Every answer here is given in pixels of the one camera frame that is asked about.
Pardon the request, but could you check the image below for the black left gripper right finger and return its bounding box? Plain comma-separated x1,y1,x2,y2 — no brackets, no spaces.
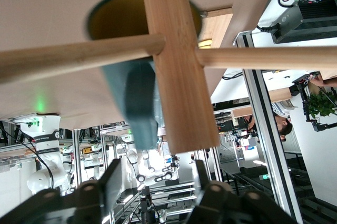
184,159,298,224

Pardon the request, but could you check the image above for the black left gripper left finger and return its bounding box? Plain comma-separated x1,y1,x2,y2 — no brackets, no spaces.
0,158,123,224

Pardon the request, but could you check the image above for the dark green cup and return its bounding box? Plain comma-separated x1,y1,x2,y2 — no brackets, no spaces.
84,0,204,150

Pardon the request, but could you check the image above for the wooden cup rack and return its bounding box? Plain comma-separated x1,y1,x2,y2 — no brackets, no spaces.
0,0,337,155

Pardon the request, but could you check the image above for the background person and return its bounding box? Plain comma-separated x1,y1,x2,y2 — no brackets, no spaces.
270,102,293,143

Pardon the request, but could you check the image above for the green potted plant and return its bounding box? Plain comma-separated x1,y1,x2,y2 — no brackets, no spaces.
307,89,337,119

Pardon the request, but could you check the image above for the wooden cutting board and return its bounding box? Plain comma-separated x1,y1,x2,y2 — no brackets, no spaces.
199,7,234,50

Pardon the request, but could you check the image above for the black power supply box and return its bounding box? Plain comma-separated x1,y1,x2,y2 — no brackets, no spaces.
271,0,337,44

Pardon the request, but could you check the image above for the aluminium frame post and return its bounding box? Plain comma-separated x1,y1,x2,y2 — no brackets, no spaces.
235,31,304,224

